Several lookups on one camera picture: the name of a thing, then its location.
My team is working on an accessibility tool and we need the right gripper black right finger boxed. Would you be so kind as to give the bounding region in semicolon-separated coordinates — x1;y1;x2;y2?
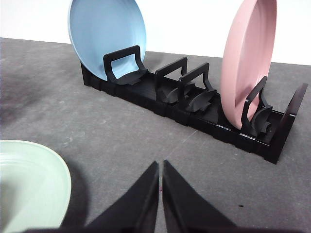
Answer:
162;160;241;233

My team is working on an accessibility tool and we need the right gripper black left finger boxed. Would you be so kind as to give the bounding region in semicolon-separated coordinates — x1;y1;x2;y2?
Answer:
29;161;159;233

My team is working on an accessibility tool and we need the green plate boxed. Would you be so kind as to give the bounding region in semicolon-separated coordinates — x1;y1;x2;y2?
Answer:
0;140;71;233

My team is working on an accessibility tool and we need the black plate rack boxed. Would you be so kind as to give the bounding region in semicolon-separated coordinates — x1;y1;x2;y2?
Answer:
81;46;308;164

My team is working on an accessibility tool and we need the pink plate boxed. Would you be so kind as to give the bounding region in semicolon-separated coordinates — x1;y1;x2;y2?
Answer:
220;0;277;129

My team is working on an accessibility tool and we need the blue plate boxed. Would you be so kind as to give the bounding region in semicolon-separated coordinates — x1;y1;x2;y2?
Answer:
68;0;147;81

